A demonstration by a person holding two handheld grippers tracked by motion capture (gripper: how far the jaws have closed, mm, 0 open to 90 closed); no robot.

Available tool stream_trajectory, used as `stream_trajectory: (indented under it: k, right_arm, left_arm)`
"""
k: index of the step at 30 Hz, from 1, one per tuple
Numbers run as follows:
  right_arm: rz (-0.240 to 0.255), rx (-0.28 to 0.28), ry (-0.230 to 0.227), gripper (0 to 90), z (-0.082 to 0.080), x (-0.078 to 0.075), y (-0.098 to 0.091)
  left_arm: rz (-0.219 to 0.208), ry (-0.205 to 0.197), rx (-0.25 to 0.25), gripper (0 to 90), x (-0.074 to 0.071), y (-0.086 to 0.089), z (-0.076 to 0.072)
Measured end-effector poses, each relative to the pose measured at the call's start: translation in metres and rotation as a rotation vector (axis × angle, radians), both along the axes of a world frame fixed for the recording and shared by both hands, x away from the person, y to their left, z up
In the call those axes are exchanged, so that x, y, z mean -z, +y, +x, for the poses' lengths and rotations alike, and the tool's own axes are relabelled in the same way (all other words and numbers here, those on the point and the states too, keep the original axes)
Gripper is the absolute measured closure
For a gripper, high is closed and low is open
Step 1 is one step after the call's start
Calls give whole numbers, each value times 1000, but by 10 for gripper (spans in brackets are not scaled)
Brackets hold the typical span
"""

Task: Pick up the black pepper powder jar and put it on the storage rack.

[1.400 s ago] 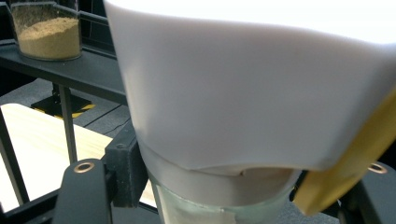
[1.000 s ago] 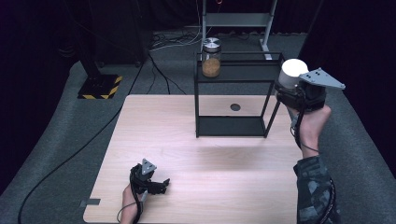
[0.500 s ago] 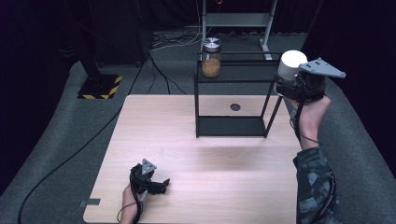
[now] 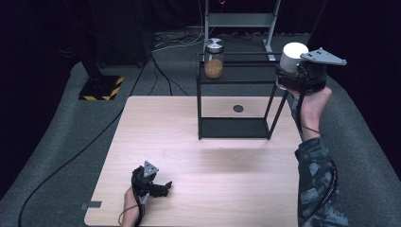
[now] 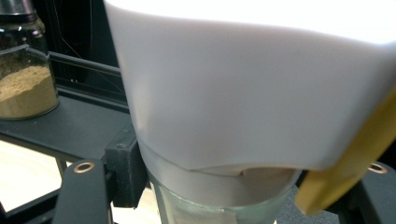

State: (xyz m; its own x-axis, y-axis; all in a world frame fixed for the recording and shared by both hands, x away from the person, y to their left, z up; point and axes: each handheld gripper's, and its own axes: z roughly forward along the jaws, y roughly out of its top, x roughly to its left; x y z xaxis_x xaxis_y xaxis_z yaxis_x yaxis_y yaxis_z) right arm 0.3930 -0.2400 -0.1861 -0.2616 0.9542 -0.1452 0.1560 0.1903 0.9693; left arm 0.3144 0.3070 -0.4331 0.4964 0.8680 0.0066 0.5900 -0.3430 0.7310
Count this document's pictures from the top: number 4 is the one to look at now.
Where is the long black floor cable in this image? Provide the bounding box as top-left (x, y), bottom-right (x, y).
top-left (17, 53), bottom-right (152, 227)

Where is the black metal shelf rack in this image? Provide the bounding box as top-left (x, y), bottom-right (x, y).
top-left (197, 51), bottom-right (293, 141)

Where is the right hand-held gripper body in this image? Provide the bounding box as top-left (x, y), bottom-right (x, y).
top-left (297, 46), bottom-right (348, 95)

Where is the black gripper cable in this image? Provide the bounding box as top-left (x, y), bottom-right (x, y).
top-left (294, 91), bottom-right (339, 227)
top-left (131, 171), bottom-right (146, 227)

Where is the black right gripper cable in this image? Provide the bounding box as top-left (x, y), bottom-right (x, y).
top-left (294, 91), bottom-right (339, 227)

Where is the person's left hand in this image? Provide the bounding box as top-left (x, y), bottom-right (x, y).
top-left (122, 184), bottom-right (147, 212)

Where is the person's right hand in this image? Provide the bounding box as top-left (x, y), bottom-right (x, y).
top-left (285, 86), bottom-right (334, 142)

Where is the white paper cup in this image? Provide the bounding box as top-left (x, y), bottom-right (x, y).
top-left (277, 42), bottom-right (309, 76)

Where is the glass jar with silver lid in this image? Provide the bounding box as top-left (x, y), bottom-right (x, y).
top-left (203, 37), bottom-right (226, 79)

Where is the grey metal stand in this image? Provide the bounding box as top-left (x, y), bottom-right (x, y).
top-left (201, 0), bottom-right (283, 62)

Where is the grey tape strip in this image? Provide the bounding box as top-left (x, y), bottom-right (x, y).
top-left (79, 201), bottom-right (103, 211)

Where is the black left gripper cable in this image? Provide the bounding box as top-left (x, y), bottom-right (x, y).
top-left (131, 171), bottom-right (146, 227)

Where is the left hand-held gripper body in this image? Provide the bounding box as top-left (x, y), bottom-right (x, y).
top-left (131, 160), bottom-right (166, 199)

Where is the dark equipment cart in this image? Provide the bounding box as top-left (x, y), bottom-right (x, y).
top-left (67, 0), bottom-right (156, 69)

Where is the bundle of floor cables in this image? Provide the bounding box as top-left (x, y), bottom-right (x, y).
top-left (150, 27), bottom-right (207, 53)

